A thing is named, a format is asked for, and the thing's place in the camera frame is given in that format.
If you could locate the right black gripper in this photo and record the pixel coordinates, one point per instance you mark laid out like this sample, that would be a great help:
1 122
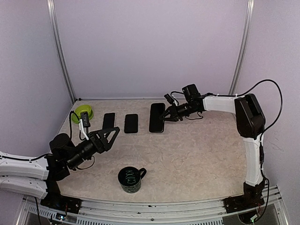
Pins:
176 117

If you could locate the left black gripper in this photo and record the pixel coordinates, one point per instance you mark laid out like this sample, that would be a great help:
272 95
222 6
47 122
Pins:
101 144

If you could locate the black phone case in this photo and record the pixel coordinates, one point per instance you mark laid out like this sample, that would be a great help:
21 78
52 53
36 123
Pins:
156 125
131 124

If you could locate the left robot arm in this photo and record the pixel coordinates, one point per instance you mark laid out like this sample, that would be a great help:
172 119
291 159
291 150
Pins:
38 176

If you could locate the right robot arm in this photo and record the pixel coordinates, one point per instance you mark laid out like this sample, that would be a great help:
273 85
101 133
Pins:
250 122

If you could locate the green plastic bowl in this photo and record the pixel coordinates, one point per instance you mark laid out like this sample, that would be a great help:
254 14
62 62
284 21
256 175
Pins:
82 109

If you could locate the black mug green print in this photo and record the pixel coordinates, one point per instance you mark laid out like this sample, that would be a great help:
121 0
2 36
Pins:
130 178

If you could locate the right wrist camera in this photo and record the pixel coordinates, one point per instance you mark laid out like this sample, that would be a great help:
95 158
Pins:
171 100

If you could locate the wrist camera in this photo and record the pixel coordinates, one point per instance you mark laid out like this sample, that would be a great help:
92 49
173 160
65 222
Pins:
171 100
84 124

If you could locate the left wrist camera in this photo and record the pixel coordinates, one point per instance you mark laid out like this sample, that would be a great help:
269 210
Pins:
84 124

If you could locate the right aluminium frame post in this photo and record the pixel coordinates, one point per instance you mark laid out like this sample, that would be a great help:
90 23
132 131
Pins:
243 46

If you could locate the aluminium frame post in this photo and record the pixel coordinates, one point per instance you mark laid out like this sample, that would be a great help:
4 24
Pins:
59 49
243 46

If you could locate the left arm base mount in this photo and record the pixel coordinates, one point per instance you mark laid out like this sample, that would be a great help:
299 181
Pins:
55 200

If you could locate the front aluminium rail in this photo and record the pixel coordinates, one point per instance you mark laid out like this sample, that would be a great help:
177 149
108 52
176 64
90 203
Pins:
202 212

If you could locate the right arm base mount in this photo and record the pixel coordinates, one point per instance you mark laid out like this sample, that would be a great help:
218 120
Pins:
243 202

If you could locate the left aluminium frame post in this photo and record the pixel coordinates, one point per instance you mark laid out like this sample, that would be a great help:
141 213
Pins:
59 49

